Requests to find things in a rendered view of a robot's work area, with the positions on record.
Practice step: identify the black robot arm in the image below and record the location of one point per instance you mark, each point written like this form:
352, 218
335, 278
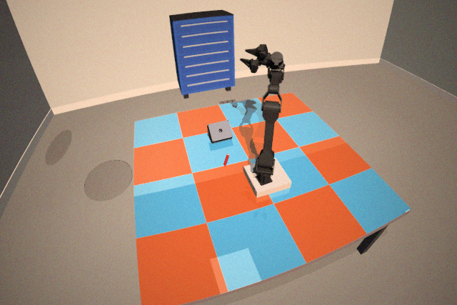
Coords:
265, 163

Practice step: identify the grey square panel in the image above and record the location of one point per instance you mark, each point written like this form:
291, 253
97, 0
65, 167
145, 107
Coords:
219, 131

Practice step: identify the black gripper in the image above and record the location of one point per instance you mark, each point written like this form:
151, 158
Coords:
253, 64

